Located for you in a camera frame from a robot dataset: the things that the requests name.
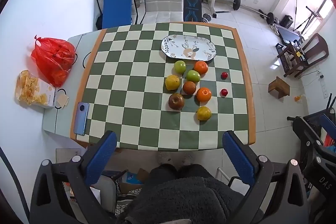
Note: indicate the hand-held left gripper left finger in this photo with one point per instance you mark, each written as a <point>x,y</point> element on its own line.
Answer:
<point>102,158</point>

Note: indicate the blue smartphone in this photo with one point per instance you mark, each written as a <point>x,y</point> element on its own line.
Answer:
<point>82,119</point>

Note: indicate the yellow lemon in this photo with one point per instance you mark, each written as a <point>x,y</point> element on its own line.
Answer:
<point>204,113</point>
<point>172,82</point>

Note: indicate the black blue sit-up bench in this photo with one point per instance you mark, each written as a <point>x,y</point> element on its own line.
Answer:
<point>192,7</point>

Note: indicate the cardboard box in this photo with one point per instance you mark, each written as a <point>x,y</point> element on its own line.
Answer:
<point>134,176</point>

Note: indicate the black floor rack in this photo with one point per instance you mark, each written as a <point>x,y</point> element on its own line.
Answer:
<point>282,56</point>

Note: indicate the small red fruit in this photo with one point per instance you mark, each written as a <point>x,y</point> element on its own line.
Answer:
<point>224,75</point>
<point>224,92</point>

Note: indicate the orange drink bottle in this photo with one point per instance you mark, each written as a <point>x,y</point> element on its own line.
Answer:
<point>298,98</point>

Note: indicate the floral oval plate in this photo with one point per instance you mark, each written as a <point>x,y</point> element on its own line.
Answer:
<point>181,48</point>

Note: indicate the dark red apple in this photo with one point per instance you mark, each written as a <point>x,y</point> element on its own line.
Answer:
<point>176,101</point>

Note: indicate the red plastic bag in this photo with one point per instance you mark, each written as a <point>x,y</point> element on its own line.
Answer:
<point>52,56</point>

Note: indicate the dark wooden chair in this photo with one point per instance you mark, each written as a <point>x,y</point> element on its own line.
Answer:
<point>319,48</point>

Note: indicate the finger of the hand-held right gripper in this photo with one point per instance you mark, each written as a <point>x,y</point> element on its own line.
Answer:
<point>308,134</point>
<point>327,121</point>

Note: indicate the white power strip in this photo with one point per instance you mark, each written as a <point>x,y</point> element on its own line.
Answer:
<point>322,82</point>

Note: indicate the black tripod stand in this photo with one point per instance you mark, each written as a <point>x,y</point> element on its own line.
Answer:
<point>312,16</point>

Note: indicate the long thin exercise pole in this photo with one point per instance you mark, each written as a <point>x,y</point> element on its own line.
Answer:
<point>295,3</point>

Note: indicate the yellow lemon bottom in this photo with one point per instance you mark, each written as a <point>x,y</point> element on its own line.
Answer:
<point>204,113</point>

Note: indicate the chrome dumbbell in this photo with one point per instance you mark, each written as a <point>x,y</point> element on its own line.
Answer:
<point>206,18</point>

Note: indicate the black speaker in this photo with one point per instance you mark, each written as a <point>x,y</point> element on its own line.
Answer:
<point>286,22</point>

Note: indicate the small green apple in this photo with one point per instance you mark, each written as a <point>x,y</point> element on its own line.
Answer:
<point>180,66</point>

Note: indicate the orange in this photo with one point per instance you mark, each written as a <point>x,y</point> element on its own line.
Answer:
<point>201,67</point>
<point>204,94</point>

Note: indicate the beige cardboard pieces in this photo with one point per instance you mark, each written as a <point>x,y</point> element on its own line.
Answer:
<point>62,101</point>

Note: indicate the small wooden stool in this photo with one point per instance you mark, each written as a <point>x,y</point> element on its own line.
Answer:
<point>278,86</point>

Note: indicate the short black bar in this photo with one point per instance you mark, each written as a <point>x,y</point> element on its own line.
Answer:
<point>223,12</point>

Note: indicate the floor barbell with black plates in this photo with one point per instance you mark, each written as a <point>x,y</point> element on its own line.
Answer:
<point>269,18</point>

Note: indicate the brown-red apple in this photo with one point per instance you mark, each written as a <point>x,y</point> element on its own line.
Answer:
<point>189,87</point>

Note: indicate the green white checkered tablecloth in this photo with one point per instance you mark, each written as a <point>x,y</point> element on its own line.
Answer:
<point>131,82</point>

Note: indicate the white shoes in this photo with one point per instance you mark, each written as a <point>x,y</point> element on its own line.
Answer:
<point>275,29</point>

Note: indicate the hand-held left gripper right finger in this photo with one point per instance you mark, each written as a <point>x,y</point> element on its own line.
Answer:
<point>240,158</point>

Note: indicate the large green apple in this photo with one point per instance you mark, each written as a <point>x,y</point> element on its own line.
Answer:
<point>193,76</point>

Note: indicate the white carton box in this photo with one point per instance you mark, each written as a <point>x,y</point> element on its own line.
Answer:
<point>48,95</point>

